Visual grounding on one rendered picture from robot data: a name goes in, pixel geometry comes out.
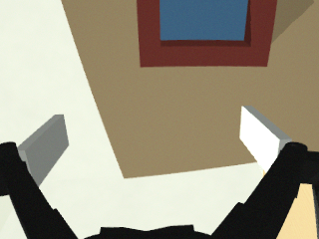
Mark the red rectangular frame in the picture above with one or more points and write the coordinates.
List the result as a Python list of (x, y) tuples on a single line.
[(205, 33)]

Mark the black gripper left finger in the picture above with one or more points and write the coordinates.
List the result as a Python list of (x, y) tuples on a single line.
[(39, 152)]

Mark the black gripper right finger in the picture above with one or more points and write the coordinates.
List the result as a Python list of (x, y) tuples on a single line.
[(263, 214)]

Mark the brown wooden board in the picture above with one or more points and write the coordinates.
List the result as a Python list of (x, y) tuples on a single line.
[(165, 120)]

